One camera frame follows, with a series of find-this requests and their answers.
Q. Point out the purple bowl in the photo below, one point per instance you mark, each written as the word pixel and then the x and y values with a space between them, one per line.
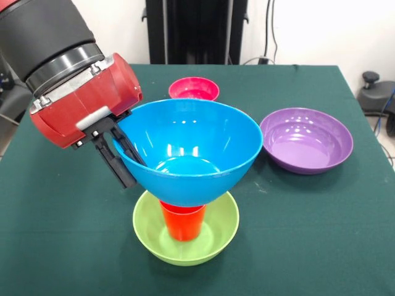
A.
pixel 305 145

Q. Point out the black chair base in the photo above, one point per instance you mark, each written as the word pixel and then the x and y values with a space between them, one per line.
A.
pixel 12 101
pixel 378 95

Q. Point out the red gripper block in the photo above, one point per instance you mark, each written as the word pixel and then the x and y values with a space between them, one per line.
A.
pixel 89 105

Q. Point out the blue bowl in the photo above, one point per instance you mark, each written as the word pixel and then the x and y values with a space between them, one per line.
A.
pixel 191 154

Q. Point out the green bowl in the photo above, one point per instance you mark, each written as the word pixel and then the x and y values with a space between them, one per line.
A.
pixel 148 228

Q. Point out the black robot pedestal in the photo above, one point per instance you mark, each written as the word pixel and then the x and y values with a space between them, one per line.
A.
pixel 191 31

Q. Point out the small pink bowl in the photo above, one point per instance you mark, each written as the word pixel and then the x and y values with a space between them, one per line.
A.
pixel 192 89

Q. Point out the dark green table cloth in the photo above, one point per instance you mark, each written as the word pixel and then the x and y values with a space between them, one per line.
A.
pixel 308 231

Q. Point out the red cup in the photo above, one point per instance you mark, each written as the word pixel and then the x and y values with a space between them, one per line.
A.
pixel 183 223

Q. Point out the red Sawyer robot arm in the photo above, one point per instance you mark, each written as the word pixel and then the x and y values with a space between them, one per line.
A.
pixel 43 40

